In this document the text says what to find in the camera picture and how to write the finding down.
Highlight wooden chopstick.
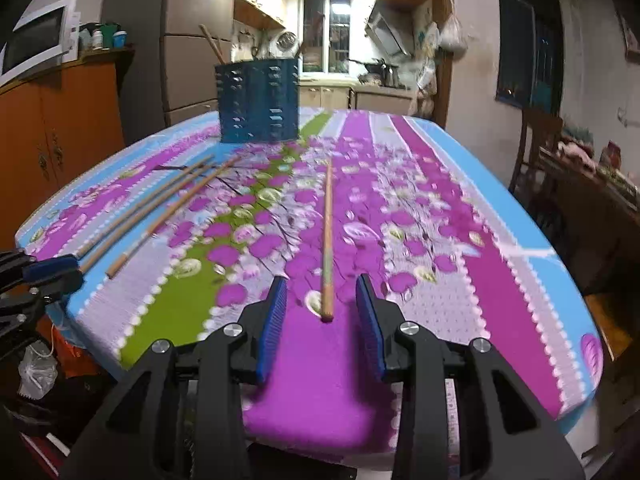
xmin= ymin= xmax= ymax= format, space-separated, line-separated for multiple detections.
xmin=105 ymin=155 xmax=241 ymax=280
xmin=74 ymin=155 xmax=213 ymax=260
xmin=320 ymin=159 xmax=334 ymax=323
xmin=198 ymin=24 xmax=226 ymax=65
xmin=79 ymin=159 xmax=212 ymax=273

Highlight floral striped tablecloth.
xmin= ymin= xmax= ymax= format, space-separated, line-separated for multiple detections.
xmin=15 ymin=108 xmax=603 ymax=457

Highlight orange wooden cabinet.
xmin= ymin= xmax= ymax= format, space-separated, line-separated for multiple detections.
xmin=1 ymin=47 xmax=134 ymax=249

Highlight blue perforated utensil holder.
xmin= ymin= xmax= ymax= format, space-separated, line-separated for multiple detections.
xmin=215 ymin=58 xmax=299 ymax=144

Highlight white microwave oven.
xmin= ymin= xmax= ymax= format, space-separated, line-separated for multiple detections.
xmin=1 ymin=0 xmax=80 ymax=86

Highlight steel electric kettle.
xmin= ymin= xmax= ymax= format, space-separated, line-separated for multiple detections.
xmin=381 ymin=63 xmax=399 ymax=88

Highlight grey refrigerator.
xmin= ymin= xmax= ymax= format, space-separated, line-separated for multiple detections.
xmin=101 ymin=0 xmax=234 ymax=144

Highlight dark wooden dining table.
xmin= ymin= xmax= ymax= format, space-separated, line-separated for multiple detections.
xmin=538 ymin=148 xmax=639 ymax=289

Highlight wooden dining chair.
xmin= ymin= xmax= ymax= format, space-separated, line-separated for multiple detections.
xmin=509 ymin=107 xmax=564 ymax=195

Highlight steel range hood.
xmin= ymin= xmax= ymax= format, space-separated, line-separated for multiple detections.
xmin=366 ymin=6 xmax=414 ymax=58

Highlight white hanging plastic bag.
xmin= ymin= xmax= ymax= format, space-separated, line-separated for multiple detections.
xmin=438 ymin=13 xmax=469 ymax=55

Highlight dark window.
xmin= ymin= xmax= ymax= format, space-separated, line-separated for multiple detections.
xmin=496 ymin=0 xmax=564 ymax=115

